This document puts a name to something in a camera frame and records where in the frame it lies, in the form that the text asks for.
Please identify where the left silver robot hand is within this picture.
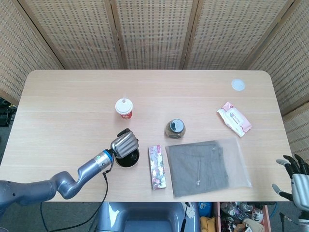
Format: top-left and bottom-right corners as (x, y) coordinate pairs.
(110, 128), (140, 158)

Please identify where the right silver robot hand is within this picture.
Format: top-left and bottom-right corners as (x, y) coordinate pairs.
(271, 154), (309, 211)

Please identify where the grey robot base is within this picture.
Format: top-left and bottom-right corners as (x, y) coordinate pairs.
(96, 202), (201, 232)

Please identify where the paper cup of black coffee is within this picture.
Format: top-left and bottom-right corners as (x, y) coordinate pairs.
(115, 147), (141, 169)

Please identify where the glass jar with lid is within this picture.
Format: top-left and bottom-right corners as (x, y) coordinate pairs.
(165, 118), (187, 140)

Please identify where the red cup with white lid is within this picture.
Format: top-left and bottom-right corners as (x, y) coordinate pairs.
(114, 98), (134, 121)

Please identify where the floral patterned long box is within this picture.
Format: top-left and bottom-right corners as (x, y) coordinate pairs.
(147, 144), (168, 190)

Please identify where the woven folding screen panel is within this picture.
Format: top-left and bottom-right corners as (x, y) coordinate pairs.
(181, 0), (296, 71)
(0, 0), (64, 105)
(18, 0), (126, 71)
(248, 0), (309, 116)
(110, 0), (201, 71)
(282, 101), (309, 161)

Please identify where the red crate of clutter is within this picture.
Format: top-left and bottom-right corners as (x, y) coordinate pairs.
(213, 202), (272, 232)

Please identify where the grey garment in clear bag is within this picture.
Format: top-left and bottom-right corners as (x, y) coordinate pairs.
(165, 136), (253, 200)

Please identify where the pink wet wipes pack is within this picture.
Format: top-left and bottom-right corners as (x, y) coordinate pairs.
(216, 101), (253, 138)

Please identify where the blue container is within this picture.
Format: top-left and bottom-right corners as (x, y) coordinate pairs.
(198, 202), (213, 218)

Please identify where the yellow cloth bag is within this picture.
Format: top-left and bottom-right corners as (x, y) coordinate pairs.
(200, 216), (217, 232)

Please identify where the white round table grommet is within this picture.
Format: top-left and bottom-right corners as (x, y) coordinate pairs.
(231, 79), (247, 91)

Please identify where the black equipment beside table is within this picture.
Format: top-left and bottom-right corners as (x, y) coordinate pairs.
(0, 96), (16, 128)

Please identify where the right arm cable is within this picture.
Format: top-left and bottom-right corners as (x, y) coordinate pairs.
(272, 202), (298, 222)

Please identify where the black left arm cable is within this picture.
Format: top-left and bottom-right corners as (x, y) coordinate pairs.
(40, 161), (114, 232)

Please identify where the white perforated bracket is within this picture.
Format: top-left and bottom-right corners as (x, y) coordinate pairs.
(185, 202), (197, 220)

